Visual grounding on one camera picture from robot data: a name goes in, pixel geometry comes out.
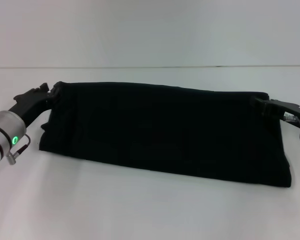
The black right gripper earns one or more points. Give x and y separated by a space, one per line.
282 108

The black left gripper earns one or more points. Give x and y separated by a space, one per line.
30 105

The black t-shirt with FREE print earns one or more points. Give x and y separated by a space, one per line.
165 135

